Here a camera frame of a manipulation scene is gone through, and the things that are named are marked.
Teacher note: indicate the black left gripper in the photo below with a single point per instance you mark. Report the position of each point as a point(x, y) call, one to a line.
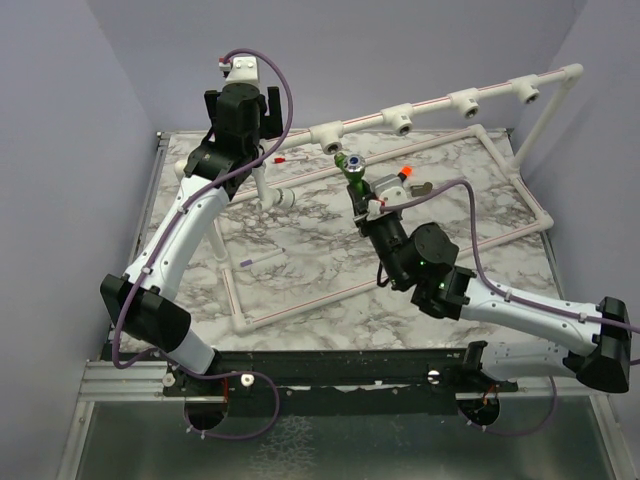
point(270, 126)

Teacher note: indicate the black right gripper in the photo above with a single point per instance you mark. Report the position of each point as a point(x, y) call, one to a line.
point(359, 203)

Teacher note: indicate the green water faucet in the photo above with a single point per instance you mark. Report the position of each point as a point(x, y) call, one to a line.
point(352, 166)

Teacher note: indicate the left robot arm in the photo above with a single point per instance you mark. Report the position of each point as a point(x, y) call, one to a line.
point(140, 302)

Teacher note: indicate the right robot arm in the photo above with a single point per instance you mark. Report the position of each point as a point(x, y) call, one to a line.
point(590, 342)

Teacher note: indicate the black orange marker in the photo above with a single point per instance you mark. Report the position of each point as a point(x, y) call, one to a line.
point(405, 173)

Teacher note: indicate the grey brown small fitting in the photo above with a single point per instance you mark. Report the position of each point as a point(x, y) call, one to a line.
point(419, 190)

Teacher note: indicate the red capped white pen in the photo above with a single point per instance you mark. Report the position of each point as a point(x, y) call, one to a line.
point(284, 159)

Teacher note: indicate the white installed faucet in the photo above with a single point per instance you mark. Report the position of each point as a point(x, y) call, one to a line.
point(271, 197)

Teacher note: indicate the purple capped white pen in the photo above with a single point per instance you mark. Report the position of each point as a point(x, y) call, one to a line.
point(260, 257)

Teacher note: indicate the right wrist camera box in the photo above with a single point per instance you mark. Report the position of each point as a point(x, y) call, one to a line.
point(388, 191)

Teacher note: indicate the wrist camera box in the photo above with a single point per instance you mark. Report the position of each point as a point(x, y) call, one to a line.
point(243, 69)
point(388, 191)

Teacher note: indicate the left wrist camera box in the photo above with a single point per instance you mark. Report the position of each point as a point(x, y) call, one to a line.
point(243, 69)

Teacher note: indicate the white PVC pipe frame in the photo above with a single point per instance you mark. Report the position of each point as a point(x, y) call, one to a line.
point(399, 118)

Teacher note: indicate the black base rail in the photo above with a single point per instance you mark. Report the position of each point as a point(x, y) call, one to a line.
point(273, 384)

